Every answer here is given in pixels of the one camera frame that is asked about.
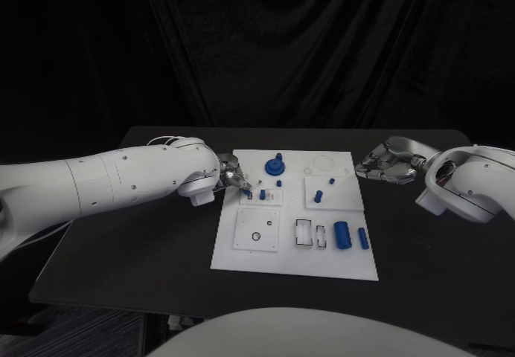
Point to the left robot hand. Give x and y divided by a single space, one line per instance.
229 170

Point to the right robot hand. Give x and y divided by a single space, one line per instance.
395 161

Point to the blue plug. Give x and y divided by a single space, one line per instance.
262 194
245 192

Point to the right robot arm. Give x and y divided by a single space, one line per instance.
474 184

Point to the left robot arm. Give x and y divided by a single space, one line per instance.
119 181

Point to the white task board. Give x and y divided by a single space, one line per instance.
288 262

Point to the blue gear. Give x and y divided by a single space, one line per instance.
274 167

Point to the long blue peg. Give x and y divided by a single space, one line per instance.
317 196

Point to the slim blue cylinder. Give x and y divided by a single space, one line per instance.
362 238

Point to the thick blue cylinder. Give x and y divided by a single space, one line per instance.
341 235

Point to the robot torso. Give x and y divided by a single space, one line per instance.
313 334

